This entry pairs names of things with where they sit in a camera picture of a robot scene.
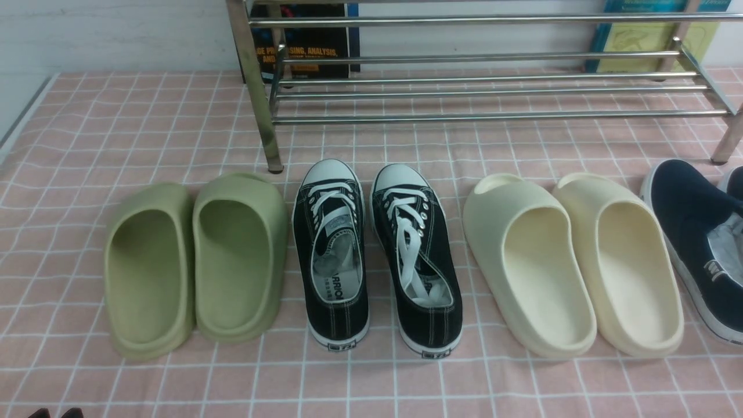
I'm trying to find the navy slip-on shoe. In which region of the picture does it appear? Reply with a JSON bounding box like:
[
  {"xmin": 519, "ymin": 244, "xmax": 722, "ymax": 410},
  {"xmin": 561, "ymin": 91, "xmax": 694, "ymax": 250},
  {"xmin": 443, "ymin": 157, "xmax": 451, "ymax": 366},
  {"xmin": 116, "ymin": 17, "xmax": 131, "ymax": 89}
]
[
  {"xmin": 717, "ymin": 166, "xmax": 743, "ymax": 201},
  {"xmin": 640, "ymin": 159, "xmax": 742, "ymax": 345}
]

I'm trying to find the chrome metal shoe rack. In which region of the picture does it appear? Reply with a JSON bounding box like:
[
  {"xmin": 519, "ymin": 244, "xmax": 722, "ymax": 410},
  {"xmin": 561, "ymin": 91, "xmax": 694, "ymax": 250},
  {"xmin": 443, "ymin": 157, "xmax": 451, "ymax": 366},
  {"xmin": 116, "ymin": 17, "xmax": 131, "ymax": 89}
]
[{"xmin": 226, "ymin": 1, "xmax": 741, "ymax": 174}]

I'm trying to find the right black canvas sneaker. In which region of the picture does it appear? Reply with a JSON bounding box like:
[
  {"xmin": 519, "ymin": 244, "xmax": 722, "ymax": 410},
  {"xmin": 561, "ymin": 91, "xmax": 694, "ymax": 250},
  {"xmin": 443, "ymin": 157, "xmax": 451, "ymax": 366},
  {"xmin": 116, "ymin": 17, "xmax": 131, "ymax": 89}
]
[{"xmin": 370, "ymin": 164, "xmax": 463, "ymax": 359}]

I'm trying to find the black canvas sneaker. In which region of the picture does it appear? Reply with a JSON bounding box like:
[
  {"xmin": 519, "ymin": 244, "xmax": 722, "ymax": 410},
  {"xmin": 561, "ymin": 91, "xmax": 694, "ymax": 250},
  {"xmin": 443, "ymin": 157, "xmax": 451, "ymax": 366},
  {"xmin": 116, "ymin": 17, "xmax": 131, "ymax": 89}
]
[
  {"xmin": 370, "ymin": 164, "xmax": 463, "ymax": 359},
  {"xmin": 292, "ymin": 158, "xmax": 370, "ymax": 352}
]

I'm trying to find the left black canvas sneaker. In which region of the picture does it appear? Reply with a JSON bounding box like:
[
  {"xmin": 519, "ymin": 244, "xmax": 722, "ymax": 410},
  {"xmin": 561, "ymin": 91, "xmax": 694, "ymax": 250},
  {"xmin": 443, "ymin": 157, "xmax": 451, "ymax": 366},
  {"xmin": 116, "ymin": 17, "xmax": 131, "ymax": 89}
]
[{"xmin": 292, "ymin": 158, "xmax": 370, "ymax": 352}]

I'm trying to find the right green foam slide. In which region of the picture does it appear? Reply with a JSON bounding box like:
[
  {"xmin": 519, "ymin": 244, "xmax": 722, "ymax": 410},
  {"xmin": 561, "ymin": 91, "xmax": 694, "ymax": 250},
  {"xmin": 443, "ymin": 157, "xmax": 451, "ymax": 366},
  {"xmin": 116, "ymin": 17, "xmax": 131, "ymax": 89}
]
[{"xmin": 193, "ymin": 172, "xmax": 289, "ymax": 343}]

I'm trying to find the green foam slide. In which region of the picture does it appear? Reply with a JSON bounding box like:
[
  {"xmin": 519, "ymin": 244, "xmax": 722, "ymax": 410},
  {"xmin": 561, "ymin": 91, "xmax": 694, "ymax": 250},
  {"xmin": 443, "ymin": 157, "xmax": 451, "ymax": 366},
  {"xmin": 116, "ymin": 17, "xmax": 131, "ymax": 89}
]
[
  {"xmin": 193, "ymin": 172, "xmax": 289, "ymax": 343},
  {"xmin": 103, "ymin": 183, "xmax": 196, "ymax": 362}
]

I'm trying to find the left cream foam slide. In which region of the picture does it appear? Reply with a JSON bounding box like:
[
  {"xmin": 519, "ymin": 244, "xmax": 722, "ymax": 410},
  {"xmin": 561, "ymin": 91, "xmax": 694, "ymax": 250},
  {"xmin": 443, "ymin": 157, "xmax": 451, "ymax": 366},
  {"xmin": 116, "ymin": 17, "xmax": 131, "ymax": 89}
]
[{"xmin": 462, "ymin": 174, "xmax": 597, "ymax": 359}]

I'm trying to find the cream foam slide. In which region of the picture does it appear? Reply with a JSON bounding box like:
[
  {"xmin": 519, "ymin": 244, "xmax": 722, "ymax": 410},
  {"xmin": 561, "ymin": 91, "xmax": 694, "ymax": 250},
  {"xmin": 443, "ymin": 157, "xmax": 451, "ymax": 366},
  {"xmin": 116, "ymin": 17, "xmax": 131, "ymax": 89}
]
[
  {"xmin": 462, "ymin": 174, "xmax": 597, "ymax": 359},
  {"xmin": 552, "ymin": 172, "xmax": 684, "ymax": 359}
]

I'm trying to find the black book orange lettering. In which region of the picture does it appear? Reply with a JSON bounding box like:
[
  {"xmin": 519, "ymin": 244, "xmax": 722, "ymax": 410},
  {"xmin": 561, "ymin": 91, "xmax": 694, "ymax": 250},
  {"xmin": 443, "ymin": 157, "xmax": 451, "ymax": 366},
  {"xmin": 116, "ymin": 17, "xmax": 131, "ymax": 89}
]
[{"xmin": 251, "ymin": 3, "xmax": 360, "ymax": 83}]

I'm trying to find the left green foam slide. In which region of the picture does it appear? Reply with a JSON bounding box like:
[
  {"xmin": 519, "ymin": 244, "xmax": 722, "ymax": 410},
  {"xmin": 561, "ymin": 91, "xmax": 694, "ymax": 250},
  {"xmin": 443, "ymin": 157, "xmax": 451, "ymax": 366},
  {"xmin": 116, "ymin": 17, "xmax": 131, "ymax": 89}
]
[{"xmin": 103, "ymin": 183, "xmax": 196, "ymax": 362}]

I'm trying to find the right cream foam slide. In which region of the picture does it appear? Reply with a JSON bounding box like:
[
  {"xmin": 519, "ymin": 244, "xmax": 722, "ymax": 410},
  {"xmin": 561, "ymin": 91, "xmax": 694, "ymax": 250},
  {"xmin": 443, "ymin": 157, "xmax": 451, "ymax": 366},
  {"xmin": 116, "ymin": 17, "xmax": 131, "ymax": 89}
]
[{"xmin": 552, "ymin": 172, "xmax": 684, "ymax": 359}]

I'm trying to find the teal and yellow book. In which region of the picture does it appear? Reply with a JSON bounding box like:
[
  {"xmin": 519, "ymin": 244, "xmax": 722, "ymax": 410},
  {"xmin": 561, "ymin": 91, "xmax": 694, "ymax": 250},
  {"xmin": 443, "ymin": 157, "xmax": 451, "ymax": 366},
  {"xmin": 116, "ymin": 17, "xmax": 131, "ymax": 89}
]
[{"xmin": 583, "ymin": 1, "xmax": 719, "ymax": 73}]

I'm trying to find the pink checkered tablecloth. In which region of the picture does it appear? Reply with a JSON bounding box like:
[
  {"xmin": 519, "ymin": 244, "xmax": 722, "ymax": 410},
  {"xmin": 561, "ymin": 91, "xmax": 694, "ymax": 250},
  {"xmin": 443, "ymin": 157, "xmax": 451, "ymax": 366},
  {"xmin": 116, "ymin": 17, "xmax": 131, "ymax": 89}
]
[{"xmin": 2, "ymin": 72, "xmax": 741, "ymax": 417}]

